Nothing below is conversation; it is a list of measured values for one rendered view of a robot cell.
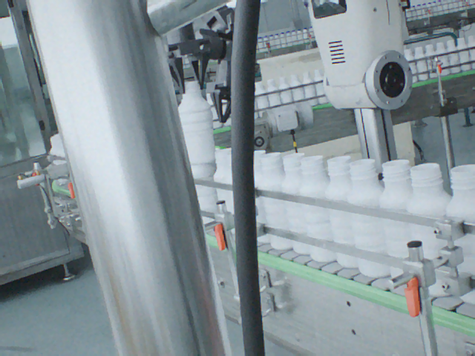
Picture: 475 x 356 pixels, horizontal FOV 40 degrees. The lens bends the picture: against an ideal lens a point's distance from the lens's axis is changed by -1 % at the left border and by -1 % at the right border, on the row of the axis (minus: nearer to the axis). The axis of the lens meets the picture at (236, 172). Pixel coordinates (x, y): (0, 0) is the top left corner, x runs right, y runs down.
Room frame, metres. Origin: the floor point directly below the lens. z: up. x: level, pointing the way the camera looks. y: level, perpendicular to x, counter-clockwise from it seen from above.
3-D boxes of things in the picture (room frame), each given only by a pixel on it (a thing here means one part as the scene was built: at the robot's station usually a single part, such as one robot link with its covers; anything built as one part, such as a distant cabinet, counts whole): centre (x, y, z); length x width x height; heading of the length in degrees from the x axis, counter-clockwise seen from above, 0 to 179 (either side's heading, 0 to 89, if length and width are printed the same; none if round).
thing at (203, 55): (1.32, 0.05, 1.33); 0.07 x 0.07 x 0.09; 28
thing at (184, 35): (1.32, 0.05, 1.40); 0.10 x 0.07 x 0.07; 118
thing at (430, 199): (0.80, -0.23, 1.08); 0.06 x 0.06 x 0.17
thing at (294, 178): (1.06, -0.10, 1.08); 0.06 x 0.06 x 0.17
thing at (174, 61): (1.32, 0.06, 1.33); 0.07 x 0.07 x 0.09; 28
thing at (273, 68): (5.83, -0.99, 0.59); 1.10 x 0.62 x 1.18; 100
